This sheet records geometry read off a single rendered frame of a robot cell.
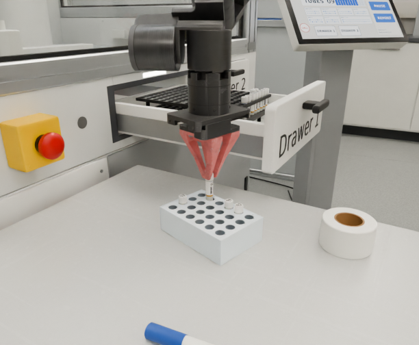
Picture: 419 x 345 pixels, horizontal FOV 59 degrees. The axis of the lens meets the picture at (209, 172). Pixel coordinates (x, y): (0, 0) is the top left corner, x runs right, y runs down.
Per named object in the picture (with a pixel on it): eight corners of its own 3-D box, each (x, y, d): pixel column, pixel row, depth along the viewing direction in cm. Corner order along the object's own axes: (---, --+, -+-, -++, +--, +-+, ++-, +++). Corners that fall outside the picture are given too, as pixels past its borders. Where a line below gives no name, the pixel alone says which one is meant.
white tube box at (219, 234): (261, 240, 52) (263, 216, 50) (220, 266, 46) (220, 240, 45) (201, 210, 60) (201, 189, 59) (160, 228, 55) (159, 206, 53)
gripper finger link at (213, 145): (179, 176, 55) (176, 114, 51) (213, 163, 59) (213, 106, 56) (211, 190, 50) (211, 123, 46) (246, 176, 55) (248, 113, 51)
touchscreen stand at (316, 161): (383, 256, 176) (433, 26, 137) (301, 276, 162) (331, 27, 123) (322, 209, 220) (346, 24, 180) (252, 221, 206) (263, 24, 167)
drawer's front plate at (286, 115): (320, 131, 81) (326, 80, 77) (271, 176, 58) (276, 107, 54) (312, 130, 82) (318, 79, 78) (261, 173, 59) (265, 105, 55)
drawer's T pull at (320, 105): (328, 106, 68) (330, 98, 68) (318, 114, 62) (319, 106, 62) (309, 104, 70) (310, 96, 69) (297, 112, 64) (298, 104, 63)
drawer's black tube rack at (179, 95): (269, 123, 81) (271, 93, 78) (233, 145, 67) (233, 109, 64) (185, 111, 91) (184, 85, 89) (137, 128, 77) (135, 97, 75)
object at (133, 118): (310, 125, 80) (313, 97, 78) (265, 161, 60) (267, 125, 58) (163, 105, 99) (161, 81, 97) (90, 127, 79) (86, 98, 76)
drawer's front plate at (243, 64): (248, 94, 121) (249, 59, 117) (202, 111, 98) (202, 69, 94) (243, 93, 122) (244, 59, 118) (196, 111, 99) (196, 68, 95)
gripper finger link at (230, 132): (172, 179, 54) (169, 116, 50) (207, 165, 58) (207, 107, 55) (204, 194, 49) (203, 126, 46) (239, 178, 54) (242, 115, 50)
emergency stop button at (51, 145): (69, 155, 56) (65, 130, 55) (46, 163, 53) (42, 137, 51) (55, 152, 58) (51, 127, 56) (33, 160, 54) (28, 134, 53)
